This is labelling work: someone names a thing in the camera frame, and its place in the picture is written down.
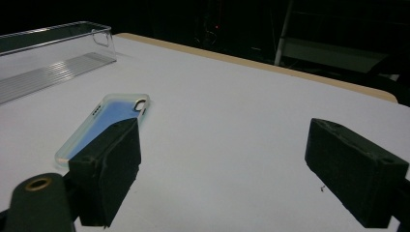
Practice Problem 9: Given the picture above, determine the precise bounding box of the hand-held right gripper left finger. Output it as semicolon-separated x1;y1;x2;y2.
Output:
68;117;142;228

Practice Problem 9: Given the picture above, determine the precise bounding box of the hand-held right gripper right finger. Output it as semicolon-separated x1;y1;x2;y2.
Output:
305;117;410;229

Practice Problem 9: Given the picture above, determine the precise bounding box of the blue translucent phone case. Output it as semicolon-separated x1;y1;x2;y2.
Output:
54;93;151;169

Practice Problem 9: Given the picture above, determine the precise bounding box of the clear plastic container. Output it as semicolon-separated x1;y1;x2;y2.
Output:
0;20;117;106

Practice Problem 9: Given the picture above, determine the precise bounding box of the black folding chair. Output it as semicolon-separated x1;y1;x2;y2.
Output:
366;47;410;107

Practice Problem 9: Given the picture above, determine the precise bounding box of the white table sheet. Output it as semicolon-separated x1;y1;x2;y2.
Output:
0;35;410;232

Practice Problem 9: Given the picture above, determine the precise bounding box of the white desk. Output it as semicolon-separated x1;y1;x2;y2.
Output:
274;0;400;81

